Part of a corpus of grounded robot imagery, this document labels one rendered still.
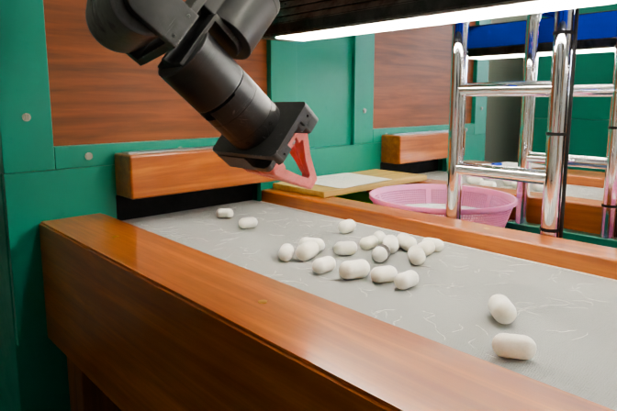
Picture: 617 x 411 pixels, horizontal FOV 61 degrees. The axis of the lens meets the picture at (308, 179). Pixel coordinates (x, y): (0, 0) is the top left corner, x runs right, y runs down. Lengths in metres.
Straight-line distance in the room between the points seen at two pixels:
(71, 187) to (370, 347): 0.61
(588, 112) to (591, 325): 2.87
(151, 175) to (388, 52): 0.73
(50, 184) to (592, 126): 2.96
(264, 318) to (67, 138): 0.54
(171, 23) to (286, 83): 0.68
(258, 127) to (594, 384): 0.34
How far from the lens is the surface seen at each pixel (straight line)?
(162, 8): 0.45
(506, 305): 0.52
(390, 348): 0.41
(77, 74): 0.91
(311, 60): 1.17
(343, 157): 1.23
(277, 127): 0.50
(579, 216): 1.05
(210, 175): 0.93
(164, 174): 0.89
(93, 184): 0.90
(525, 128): 1.05
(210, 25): 0.48
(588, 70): 3.40
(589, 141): 3.39
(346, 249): 0.70
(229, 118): 0.48
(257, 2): 0.50
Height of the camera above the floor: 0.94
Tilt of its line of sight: 9 degrees down
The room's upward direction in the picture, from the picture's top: straight up
